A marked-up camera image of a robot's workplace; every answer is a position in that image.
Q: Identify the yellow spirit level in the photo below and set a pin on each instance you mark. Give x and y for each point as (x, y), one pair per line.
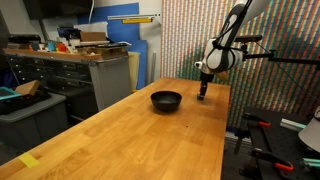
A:
(136, 21)

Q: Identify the yellow tape piece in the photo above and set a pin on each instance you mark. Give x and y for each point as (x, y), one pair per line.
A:
(29, 160)

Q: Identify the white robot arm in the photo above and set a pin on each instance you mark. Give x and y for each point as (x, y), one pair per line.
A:
(226, 46)

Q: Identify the white metal rail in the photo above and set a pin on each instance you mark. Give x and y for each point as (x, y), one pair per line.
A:
(133, 16)

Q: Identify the colourful striped backdrop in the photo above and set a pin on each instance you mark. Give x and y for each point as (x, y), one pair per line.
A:
(286, 83)

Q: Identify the blue board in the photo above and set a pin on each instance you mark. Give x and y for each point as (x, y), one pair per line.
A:
(128, 33)

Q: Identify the black camera on boom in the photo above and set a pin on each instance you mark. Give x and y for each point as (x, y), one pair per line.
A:
(263, 53)

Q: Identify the beige board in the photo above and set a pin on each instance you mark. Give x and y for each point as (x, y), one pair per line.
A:
(134, 71)

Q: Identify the flat cardboard box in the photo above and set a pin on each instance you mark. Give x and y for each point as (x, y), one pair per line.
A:
(92, 36)

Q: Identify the wooden workbench top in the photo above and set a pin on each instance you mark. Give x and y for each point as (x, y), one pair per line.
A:
(50, 55)

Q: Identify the teal metal bar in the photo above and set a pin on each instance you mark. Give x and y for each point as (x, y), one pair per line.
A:
(292, 124)
(312, 163)

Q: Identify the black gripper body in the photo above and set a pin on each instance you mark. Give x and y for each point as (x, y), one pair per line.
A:
(206, 78)

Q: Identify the dark wall monitor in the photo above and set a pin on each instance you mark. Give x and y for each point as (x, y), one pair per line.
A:
(58, 8)

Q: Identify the white lamp shade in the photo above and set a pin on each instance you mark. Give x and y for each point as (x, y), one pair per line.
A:
(311, 133)

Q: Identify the brown cardboard box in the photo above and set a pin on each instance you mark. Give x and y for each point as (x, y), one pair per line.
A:
(28, 87)

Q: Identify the black perforated side table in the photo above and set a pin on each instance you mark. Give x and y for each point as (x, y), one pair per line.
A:
(283, 146)

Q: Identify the green block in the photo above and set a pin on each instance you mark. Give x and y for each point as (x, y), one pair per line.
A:
(200, 97)

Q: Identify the teal tray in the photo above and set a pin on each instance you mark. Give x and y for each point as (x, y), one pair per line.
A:
(8, 93)

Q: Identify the black bowl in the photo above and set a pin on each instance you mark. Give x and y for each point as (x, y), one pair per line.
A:
(166, 100)

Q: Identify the grey pegboard cabinet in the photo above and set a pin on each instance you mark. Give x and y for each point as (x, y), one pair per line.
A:
(111, 81)

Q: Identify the grey storage bin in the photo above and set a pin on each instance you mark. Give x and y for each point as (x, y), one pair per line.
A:
(33, 120)

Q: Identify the dark drawer cabinet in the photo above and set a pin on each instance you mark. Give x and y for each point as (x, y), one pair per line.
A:
(53, 75)

